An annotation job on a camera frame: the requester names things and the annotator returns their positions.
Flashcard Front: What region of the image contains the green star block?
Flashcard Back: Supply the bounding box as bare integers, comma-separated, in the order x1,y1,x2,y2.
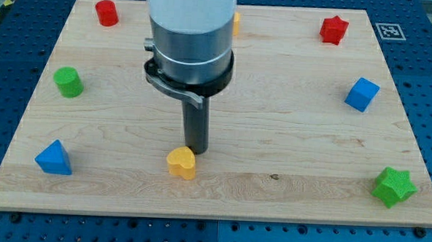
371,166,417,208

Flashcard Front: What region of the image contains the red cylinder block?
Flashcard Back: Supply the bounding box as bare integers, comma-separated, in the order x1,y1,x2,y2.
95,0,119,27

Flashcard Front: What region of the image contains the wooden board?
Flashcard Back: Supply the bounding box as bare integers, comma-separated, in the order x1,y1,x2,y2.
0,0,432,227

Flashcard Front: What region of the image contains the blue triangle block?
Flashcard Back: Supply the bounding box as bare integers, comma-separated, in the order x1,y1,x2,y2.
34,139,72,175

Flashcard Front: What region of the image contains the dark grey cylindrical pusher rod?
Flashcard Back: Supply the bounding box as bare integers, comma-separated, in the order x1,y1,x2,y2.
182,98,209,155

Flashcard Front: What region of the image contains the white fiducial marker tag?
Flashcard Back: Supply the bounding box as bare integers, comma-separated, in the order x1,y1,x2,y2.
375,23,406,41

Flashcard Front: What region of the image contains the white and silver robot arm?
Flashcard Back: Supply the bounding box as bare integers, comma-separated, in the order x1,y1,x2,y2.
144,0,236,155

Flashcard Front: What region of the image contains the black clamp ring with lever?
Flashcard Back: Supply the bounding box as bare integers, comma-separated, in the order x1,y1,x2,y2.
143,51,235,109

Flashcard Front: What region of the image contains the yellow block behind arm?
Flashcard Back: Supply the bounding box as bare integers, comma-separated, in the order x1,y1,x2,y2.
232,12,240,36

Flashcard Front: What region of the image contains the red star block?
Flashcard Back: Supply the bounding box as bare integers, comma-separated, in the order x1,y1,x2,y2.
319,15,349,45

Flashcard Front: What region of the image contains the yellow heart block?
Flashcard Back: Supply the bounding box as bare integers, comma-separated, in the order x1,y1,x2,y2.
166,146,196,180

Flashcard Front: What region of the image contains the green cylinder block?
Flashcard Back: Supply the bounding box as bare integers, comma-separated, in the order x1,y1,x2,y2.
53,66,84,98

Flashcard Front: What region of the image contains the blue cube block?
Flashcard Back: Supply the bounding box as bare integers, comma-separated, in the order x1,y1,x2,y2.
344,78,380,112

